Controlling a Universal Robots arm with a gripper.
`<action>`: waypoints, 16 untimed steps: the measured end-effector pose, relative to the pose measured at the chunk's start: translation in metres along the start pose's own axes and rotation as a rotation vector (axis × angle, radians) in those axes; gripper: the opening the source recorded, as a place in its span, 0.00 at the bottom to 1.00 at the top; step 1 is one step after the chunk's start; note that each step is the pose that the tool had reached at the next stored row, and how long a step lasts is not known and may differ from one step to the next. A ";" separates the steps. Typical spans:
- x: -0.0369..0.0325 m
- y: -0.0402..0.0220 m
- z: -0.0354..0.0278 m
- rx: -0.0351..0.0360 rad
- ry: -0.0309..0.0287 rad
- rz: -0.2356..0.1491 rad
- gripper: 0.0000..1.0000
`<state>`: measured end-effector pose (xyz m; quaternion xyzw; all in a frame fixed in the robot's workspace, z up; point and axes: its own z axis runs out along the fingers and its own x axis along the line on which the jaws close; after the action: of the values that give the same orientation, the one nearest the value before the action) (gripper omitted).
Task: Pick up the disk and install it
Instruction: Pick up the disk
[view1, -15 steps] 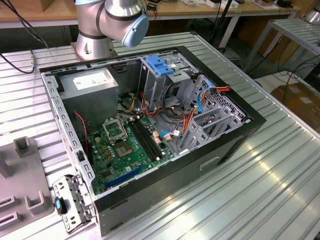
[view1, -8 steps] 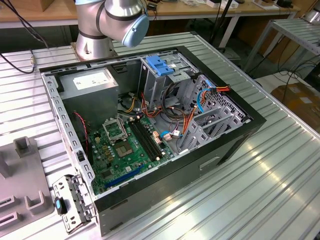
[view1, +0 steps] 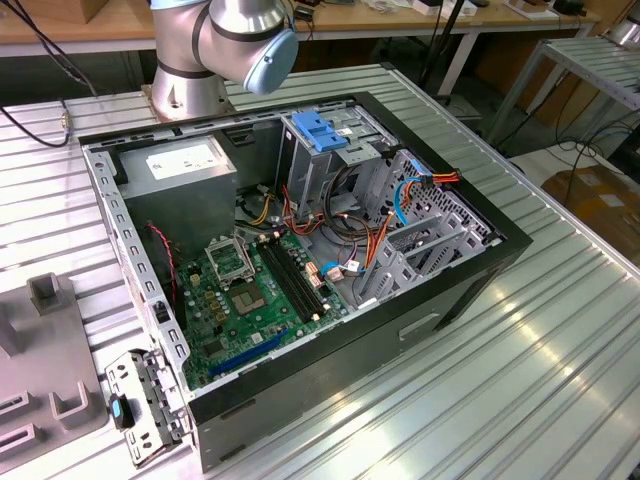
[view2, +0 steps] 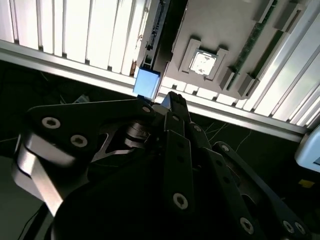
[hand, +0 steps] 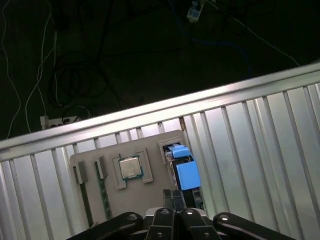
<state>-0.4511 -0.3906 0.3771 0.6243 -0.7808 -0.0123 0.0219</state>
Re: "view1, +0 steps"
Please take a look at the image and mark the wooden desk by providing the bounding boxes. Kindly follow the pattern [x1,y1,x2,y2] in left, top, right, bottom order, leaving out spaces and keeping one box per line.
[0,0,601,96]

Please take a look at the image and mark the blue expansion slot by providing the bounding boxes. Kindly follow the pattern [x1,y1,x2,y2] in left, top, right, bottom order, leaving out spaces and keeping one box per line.
[208,327,290,379]

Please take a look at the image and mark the silver perforated slot bracket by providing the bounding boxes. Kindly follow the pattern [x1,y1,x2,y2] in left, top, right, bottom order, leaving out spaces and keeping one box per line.
[103,349,194,469]

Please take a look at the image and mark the silver metal cylinder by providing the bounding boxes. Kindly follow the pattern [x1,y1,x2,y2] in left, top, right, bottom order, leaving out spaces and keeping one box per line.
[607,19,640,47]

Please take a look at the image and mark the blue wire with white label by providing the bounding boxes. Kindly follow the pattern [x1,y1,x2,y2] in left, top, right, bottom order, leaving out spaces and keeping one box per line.
[318,260,361,285]

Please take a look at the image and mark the brown cardboard box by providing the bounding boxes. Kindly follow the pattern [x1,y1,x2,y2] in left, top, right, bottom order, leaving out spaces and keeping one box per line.
[542,167,640,261]

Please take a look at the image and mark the black open PC case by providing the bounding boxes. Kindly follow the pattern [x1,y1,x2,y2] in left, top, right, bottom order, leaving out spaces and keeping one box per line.
[77,90,534,474]

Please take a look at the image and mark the black latch with blue tab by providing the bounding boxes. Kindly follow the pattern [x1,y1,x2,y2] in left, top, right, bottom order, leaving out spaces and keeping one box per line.
[108,392,137,430]

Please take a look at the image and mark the silver chipset chip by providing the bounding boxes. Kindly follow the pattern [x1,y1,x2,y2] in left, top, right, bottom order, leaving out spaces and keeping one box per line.
[230,287,269,316]

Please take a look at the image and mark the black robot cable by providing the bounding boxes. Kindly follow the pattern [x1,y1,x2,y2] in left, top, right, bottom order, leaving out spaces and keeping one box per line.
[0,0,99,149]

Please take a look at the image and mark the silver disk bay cage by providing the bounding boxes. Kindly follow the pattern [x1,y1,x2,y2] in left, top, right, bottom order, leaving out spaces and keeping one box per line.
[349,147,504,311]

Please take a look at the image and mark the grey power supply unit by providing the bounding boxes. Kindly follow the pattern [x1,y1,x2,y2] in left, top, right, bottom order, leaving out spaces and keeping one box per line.
[117,135,239,257]

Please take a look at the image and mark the grey parts rack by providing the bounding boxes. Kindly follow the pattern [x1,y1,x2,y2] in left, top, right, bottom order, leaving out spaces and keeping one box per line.
[0,272,111,474]

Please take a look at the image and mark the orange red power wire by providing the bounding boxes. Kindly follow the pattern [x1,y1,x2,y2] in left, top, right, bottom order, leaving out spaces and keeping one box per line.
[421,168,462,190]

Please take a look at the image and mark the metal slat side table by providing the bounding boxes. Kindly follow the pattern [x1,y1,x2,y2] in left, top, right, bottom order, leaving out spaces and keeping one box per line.
[487,37,640,146]

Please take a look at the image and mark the black RAM slot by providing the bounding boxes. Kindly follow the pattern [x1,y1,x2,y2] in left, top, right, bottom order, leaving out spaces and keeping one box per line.
[257,243,310,322]
[276,238,327,314]
[263,241,316,320]
[270,240,322,317]

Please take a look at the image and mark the green motherboard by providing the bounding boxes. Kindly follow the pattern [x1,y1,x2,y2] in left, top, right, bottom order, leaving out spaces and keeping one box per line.
[174,232,351,391]

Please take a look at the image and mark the blue plastic drive clips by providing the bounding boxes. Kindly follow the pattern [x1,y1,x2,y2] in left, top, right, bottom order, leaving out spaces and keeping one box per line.
[291,110,350,154]

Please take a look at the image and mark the red orange wire bundle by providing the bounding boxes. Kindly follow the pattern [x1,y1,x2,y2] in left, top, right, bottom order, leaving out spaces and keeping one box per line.
[281,183,326,236]

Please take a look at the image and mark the blue data wire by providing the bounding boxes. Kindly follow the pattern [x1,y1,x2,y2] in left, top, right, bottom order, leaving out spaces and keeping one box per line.
[391,162,431,229]

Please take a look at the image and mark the silver optical drive cage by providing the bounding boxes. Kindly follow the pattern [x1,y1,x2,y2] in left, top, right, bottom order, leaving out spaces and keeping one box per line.
[277,107,399,219]

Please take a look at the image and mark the yellow wire bundle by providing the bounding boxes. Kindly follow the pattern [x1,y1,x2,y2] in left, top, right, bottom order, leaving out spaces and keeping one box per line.
[248,193,275,226]

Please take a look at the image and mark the black cable loop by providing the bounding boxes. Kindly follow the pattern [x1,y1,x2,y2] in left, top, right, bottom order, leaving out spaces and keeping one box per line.
[322,163,364,221]

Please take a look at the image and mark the red black fan wire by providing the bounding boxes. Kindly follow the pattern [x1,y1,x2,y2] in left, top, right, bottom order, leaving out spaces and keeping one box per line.
[148,223,179,306]

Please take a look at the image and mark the CPU socket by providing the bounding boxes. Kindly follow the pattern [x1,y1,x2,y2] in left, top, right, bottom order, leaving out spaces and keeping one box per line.
[203,238,257,289]

